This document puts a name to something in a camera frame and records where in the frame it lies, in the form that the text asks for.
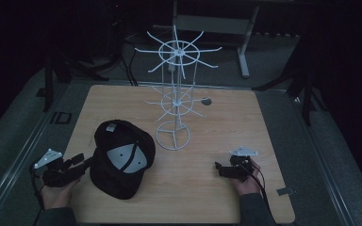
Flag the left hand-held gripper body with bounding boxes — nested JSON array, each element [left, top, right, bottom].
[[33, 148, 87, 188]]

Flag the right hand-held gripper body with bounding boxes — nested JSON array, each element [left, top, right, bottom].
[[223, 145, 260, 184]]

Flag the black baseball cap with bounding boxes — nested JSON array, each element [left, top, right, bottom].
[[89, 119, 156, 201]]

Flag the person's left hand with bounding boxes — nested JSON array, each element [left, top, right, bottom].
[[39, 176, 81, 211]]

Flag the person's right hand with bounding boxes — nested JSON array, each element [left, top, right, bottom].
[[231, 157, 264, 197]]

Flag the grey tape strip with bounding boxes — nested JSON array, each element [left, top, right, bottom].
[[275, 186, 297, 197]]

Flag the black tripod stand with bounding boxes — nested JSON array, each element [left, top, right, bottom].
[[252, 59, 329, 127], [41, 37, 123, 113]]

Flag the red and black cable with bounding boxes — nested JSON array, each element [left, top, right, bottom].
[[244, 161, 276, 222]]

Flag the black floor bracket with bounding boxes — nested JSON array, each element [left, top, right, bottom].
[[49, 110, 74, 125]]

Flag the white wire display rack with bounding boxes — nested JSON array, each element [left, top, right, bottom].
[[134, 24, 223, 152]]

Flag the black floor cables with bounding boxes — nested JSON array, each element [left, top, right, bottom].
[[119, 31, 145, 88]]

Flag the white metal desk frame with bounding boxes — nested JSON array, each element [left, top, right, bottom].
[[169, 0, 261, 79]]

